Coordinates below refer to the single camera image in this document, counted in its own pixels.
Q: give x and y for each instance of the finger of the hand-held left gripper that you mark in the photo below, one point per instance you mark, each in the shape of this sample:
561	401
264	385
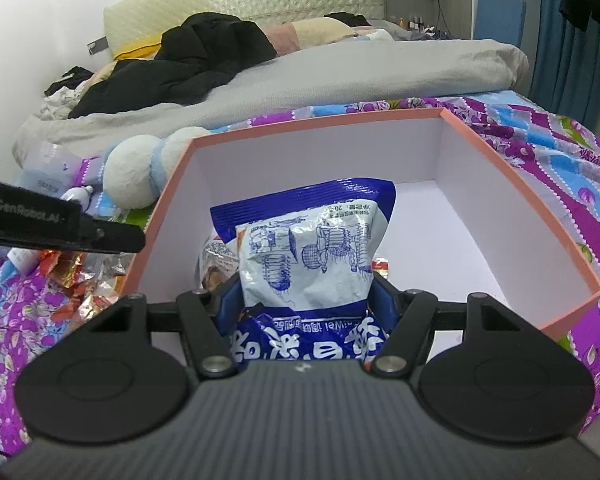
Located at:
115	237

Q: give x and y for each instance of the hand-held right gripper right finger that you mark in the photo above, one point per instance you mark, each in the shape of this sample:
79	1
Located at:
382	300

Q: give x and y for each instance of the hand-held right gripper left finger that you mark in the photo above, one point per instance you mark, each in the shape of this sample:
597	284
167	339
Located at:
225	310

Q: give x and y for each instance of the pile of snack packets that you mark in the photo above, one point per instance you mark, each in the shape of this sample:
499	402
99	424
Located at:
75	280

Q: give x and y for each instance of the blue and white snack packet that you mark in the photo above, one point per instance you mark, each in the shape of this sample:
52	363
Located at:
305	260

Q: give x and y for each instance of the pink cardboard box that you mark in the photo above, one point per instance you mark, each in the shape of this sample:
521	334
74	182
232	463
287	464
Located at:
470	200

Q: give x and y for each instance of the small red snack packet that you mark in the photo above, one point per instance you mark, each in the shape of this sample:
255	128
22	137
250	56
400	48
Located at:
381	267

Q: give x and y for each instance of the brown snack packet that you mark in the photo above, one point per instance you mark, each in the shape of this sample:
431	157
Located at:
220	270

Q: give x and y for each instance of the clear plastic bag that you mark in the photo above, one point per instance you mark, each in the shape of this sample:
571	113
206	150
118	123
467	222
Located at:
45	165

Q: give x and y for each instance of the white spray bottle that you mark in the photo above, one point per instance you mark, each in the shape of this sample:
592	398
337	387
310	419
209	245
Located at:
77	195

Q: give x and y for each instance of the white and blue plush toy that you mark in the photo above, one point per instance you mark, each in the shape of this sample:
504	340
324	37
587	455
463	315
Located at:
130	175

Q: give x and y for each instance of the heap of clothes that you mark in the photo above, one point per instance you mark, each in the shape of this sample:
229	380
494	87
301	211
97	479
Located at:
65	90

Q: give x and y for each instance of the yellow pillow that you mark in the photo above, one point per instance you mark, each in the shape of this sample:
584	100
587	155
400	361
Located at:
135	49

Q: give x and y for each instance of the black jacket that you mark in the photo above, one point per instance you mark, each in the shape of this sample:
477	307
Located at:
195	55

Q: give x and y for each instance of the grey duvet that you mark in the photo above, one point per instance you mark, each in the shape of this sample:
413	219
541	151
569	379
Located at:
355	75

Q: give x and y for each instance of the row of small bottles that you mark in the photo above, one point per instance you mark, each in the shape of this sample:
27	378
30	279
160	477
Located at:
420	26

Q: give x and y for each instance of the beige pink pillow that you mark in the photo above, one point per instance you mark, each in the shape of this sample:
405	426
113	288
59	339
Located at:
310	32

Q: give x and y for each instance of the dark cloth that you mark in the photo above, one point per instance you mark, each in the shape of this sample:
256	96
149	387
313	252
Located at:
350	19

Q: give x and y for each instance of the blue curtain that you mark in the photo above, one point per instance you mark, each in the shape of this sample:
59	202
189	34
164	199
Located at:
565	60

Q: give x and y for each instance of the blue padded mat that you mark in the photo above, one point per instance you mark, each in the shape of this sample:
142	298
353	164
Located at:
500	20

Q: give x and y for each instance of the grey wall outlet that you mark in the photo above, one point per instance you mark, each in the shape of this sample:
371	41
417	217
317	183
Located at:
97	46

